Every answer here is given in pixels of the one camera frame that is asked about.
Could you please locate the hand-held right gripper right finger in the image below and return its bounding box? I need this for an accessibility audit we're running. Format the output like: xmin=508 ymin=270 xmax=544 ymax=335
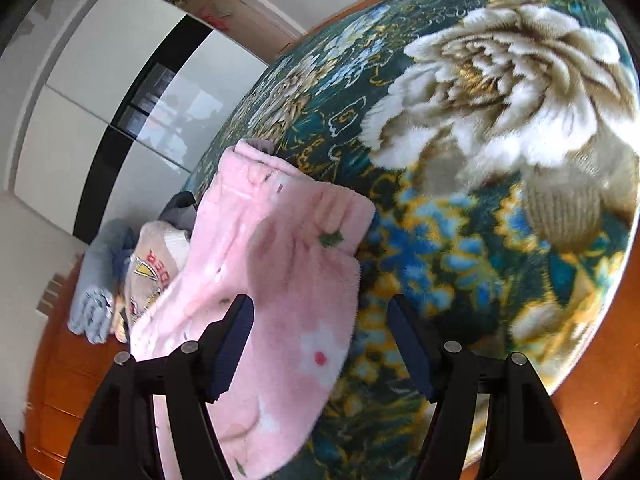
xmin=388 ymin=295 xmax=583 ymax=480

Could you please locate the wooden door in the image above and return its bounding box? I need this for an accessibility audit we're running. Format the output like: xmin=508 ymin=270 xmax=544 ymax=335
xmin=186 ymin=0 xmax=300 ymax=60

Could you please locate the pink floral fleece garment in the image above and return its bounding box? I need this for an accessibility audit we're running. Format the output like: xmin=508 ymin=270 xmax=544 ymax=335
xmin=129 ymin=139 xmax=376 ymax=480

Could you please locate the wooden bed frame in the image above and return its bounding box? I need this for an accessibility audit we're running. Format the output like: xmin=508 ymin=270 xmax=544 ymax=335
xmin=20 ymin=255 xmax=151 ymax=480

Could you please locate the grey folded garment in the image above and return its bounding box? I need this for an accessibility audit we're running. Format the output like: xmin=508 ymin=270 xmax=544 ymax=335
xmin=159 ymin=191 xmax=199 ymax=234

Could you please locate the white glossy wardrobe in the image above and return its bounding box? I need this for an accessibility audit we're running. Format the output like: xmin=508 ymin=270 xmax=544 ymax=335
xmin=11 ymin=0 xmax=271 ymax=244

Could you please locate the green floral plush blanket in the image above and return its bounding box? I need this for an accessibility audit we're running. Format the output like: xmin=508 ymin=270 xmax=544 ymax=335
xmin=186 ymin=0 xmax=636 ymax=480

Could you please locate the light blue folded garment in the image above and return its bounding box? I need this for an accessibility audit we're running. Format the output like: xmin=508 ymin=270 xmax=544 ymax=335
xmin=68 ymin=219 xmax=137 ymax=345

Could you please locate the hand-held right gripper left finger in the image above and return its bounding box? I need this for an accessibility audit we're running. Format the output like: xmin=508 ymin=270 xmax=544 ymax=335
xmin=61 ymin=294 xmax=254 ymax=480

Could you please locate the cream printed folded garment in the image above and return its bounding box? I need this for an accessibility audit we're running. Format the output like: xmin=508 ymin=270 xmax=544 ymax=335
xmin=113 ymin=222 xmax=192 ymax=345

